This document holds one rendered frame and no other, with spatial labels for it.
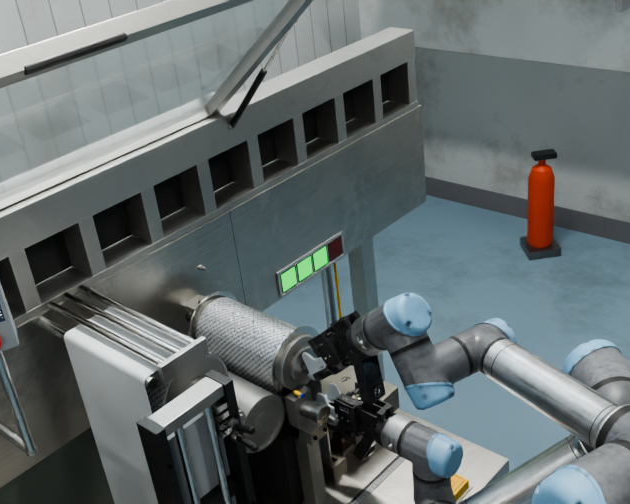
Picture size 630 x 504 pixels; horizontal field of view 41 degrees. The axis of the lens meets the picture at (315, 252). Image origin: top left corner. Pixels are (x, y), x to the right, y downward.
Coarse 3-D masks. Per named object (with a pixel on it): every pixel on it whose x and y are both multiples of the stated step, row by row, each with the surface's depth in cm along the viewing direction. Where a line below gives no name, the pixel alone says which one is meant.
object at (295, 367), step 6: (300, 348) 169; (306, 348) 169; (294, 354) 168; (300, 354) 168; (312, 354) 171; (294, 360) 168; (300, 360) 169; (294, 366) 168; (300, 366) 170; (306, 366) 171; (294, 372) 168; (300, 372) 170; (306, 372) 171; (294, 378) 169; (300, 378) 170; (306, 378) 172
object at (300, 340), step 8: (208, 304) 184; (304, 336) 169; (312, 336) 171; (288, 344) 168; (296, 344) 168; (304, 344) 170; (288, 352) 167; (280, 360) 167; (288, 360) 167; (280, 368) 167; (280, 376) 168; (288, 376) 169; (288, 384) 169; (296, 384) 171; (304, 384) 173
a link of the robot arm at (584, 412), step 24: (456, 336) 148; (480, 336) 147; (504, 336) 147; (480, 360) 145; (504, 360) 141; (528, 360) 139; (504, 384) 141; (528, 384) 136; (552, 384) 133; (576, 384) 131; (552, 408) 131; (576, 408) 128; (600, 408) 125; (624, 408) 123; (576, 432) 128; (600, 432) 122; (624, 432) 118
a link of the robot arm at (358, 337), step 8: (368, 312) 152; (360, 320) 151; (352, 328) 153; (360, 328) 150; (352, 336) 152; (360, 336) 151; (360, 344) 150; (368, 344) 150; (368, 352) 152; (376, 352) 151
